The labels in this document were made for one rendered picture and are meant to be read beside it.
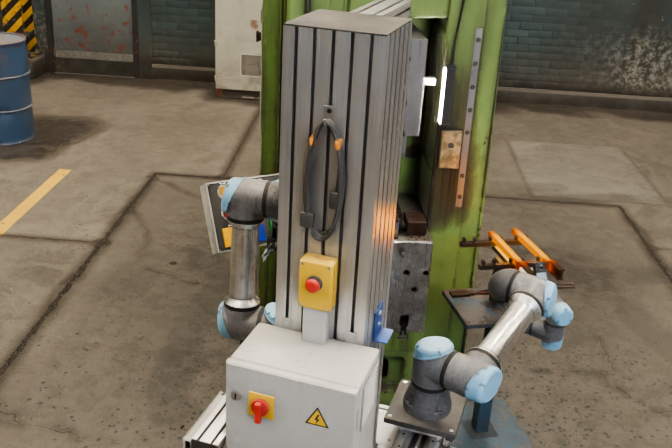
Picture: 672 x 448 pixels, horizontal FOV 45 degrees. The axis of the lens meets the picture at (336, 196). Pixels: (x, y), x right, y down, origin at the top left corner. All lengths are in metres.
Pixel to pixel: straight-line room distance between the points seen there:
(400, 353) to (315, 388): 1.78
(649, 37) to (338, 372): 8.06
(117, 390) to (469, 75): 2.21
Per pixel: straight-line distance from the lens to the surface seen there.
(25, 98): 7.56
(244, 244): 2.52
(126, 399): 4.03
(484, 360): 2.45
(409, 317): 3.61
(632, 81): 9.77
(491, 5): 3.41
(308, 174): 1.91
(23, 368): 4.34
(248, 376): 2.02
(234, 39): 8.76
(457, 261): 3.75
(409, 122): 3.30
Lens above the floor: 2.35
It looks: 22 degrees down
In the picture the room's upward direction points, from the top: 3 degrees clockwise
